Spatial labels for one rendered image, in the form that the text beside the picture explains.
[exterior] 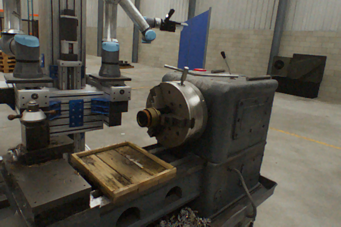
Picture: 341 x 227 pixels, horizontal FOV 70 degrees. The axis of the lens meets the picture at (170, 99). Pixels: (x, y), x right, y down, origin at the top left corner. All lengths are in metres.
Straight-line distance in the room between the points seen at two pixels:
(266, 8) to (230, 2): 1.88
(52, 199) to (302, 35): 10.93
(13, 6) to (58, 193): 1.17
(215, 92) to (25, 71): 1.03
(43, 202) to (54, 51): 1.17
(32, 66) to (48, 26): 0.32
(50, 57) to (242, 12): 11.30
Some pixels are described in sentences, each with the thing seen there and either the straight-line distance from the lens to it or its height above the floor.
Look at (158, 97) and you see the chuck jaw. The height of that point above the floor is 1.16.
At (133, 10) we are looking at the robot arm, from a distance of 1.74.
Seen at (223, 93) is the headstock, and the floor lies 1.21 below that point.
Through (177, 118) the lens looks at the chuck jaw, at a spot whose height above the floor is 1.10.
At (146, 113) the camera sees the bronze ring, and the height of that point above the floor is 1.11.
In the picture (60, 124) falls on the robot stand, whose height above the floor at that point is 0.87.
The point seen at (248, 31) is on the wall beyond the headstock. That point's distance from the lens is 12.17.
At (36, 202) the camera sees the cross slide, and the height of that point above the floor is 0.97.
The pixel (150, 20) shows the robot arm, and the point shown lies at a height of 1.57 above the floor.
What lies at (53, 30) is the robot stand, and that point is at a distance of 1.77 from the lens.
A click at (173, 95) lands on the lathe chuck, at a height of 1.18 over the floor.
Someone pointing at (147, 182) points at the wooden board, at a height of 0.90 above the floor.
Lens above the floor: 1.40
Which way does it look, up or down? 12 degrees down
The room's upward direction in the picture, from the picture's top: 5 degrees clockwise
